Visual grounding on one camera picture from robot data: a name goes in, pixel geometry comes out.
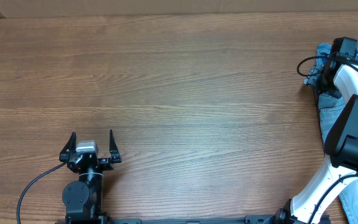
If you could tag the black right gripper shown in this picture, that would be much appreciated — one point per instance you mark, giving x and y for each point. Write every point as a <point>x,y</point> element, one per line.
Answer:
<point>314,74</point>

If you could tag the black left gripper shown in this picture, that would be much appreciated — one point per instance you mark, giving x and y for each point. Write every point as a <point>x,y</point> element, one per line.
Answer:
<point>115,157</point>

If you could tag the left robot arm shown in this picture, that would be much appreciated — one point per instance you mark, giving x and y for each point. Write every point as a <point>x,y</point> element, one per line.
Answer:
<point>83,198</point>

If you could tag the blue jeans stack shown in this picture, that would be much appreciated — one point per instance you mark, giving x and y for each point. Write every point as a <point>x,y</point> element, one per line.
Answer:
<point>353,130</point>

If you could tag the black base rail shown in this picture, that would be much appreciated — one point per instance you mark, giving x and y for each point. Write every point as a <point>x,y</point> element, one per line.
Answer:
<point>248,219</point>

